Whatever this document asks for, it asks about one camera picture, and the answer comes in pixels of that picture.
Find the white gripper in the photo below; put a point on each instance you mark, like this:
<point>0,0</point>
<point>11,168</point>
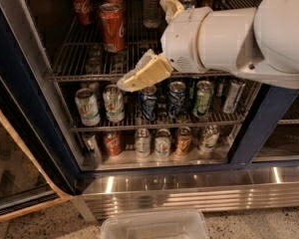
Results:
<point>179,43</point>

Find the clear plastic water bottle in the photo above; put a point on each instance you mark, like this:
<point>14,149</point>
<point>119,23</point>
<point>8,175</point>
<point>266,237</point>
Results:
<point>151,13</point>

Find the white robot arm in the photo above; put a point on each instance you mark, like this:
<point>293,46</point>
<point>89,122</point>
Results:
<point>259,44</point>

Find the stainless steel fridge base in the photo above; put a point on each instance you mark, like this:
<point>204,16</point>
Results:
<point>207,191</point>

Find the open glass fridge door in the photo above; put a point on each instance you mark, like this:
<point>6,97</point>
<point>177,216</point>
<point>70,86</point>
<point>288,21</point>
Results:
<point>26,177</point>

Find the blue silver energy drink can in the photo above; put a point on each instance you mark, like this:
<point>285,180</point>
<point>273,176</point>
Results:
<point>188,4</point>

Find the front red cola can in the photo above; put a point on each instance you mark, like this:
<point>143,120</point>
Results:
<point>113,27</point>

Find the blue pepsi can left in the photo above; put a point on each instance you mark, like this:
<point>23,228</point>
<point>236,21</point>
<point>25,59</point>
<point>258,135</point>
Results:
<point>148,99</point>

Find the blue pepsi can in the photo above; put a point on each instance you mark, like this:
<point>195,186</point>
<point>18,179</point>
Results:
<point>176,98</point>
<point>148,99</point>

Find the blue pepsi can right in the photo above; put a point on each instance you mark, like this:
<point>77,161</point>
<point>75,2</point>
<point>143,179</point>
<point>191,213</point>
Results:
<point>176,98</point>

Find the silver slim can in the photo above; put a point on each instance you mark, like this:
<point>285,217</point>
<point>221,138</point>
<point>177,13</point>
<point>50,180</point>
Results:
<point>90,141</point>
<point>233,93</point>

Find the left rear red cola can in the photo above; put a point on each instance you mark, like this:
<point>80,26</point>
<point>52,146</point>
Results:
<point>84,10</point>

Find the bottom gold can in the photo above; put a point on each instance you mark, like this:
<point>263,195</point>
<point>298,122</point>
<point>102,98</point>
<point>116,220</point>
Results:
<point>183,140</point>

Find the bottom white green can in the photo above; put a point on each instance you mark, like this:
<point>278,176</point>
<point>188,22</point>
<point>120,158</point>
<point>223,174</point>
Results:
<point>162,143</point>

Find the left white green soda can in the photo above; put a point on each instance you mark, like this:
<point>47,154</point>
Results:
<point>87,106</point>

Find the bottom white can left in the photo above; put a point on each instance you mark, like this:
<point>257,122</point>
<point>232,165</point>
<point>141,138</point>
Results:
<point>142,142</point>

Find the bottom red cola can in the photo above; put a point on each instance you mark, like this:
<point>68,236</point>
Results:
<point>112,143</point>

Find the bottom right white can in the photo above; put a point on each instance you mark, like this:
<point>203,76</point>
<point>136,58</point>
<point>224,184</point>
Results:
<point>209,138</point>

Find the bottom silver slim can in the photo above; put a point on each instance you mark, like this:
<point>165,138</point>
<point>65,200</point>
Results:
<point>90,141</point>

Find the clear plastic bin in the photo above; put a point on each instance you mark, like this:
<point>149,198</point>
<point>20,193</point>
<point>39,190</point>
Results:
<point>172,224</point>

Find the top wire shelf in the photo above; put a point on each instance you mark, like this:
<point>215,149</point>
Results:
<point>83,58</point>

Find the wire shelf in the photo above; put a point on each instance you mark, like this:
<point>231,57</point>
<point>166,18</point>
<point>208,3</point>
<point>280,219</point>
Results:
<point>83,58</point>
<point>133,118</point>

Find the middle wire shelf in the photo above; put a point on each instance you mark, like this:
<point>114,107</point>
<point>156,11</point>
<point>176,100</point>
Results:
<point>133,118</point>

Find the blue fridge centre post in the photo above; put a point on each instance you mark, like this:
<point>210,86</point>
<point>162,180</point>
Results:
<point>268,108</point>

